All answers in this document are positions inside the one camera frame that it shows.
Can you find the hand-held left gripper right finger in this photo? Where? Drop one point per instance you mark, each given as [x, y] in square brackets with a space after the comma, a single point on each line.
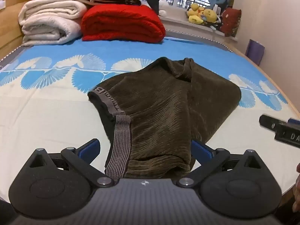
[202, 150]

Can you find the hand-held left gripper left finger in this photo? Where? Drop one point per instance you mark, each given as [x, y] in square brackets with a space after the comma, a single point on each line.
[90, 150]

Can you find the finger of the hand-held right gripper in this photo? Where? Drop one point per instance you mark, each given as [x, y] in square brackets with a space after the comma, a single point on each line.
[269, 123]

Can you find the blue white printed bed sheet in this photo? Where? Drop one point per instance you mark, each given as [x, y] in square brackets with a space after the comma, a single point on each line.
[46, 112]

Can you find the purple box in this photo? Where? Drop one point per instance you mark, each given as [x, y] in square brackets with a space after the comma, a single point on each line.
[255, 51]

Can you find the brown plush toy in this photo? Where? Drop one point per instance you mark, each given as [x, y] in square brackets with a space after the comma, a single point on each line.
[230, 21]

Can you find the yellow plush toy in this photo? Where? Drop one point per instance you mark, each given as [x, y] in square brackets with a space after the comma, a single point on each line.
[209, 15]
[195, 13]

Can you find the white window sill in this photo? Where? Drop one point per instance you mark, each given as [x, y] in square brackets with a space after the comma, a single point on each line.
[182, 24]

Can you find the red folded blanket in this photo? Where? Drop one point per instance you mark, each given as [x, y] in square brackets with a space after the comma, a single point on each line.
[121, 23]

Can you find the white folded blanket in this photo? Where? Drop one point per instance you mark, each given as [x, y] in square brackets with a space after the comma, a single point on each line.
[46, 21]

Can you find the wooden headboard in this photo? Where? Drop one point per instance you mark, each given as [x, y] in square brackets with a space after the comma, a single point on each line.
[9, 28]

